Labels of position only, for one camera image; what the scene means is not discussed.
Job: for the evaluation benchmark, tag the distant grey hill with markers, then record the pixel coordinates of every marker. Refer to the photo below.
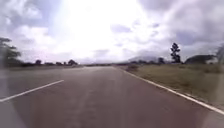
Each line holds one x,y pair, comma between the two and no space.
143,58

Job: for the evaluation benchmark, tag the grey asphalt road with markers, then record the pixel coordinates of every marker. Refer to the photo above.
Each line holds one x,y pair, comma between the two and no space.
110,100

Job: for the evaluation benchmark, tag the row of distant trees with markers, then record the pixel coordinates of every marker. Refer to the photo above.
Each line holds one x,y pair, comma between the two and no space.
71,62

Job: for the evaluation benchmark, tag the small distant tree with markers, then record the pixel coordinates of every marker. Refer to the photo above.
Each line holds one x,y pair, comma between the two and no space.
161,60

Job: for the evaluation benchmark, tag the tall slender dark tree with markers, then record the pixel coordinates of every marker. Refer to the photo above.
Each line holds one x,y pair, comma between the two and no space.
175,52

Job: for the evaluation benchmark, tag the dry grass verge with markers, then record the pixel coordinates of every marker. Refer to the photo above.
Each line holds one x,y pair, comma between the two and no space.
180,76

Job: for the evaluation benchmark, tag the white road edge line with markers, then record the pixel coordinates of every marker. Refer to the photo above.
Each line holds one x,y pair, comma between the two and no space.
180,94

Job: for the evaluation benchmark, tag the white dashed centre line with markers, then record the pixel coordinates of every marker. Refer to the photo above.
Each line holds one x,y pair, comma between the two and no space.
30,90

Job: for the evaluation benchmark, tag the low building with dark roof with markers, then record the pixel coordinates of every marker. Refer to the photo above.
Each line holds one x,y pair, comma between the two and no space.
200,59

